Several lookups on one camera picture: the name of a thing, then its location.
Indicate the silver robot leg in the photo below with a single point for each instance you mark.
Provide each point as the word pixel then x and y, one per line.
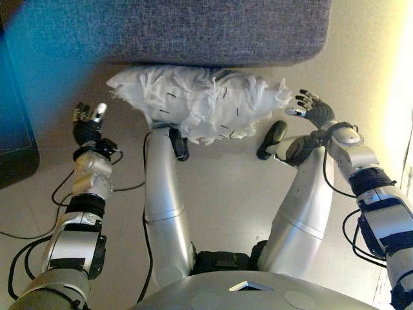
pixel 164 200
pixel 300 219

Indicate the silver robot right leg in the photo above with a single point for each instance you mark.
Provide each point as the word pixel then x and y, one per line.
pixel 300 219

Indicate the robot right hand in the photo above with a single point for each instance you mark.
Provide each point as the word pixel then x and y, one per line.
pixel 319 111

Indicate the silver robot left leg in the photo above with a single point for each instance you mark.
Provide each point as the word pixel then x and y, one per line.
pixel 164 200

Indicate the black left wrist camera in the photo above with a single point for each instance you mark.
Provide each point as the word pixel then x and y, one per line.
pixel 108 147

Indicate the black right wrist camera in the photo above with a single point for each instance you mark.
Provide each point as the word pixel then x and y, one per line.
pixel 319 137

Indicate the grey fabric armchair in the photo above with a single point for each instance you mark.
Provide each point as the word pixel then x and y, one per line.
pixel 193 29

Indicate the silver robot torso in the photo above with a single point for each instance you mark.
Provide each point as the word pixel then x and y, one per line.
pixel 245 294

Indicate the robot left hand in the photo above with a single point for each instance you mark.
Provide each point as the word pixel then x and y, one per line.
pixel 87 129

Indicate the white fringed cushion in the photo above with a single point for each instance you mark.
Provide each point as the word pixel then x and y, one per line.
pixel 200 103

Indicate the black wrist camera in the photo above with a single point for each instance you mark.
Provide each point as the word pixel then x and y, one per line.
pixel 319 137
pixel 108 147

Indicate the beige upholstered bed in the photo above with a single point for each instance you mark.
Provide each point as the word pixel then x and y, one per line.
pixel 407 148

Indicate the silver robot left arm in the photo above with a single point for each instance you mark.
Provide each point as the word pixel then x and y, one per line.
pixel 77 239

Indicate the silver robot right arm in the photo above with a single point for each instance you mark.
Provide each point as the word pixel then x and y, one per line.
pixel 380 213

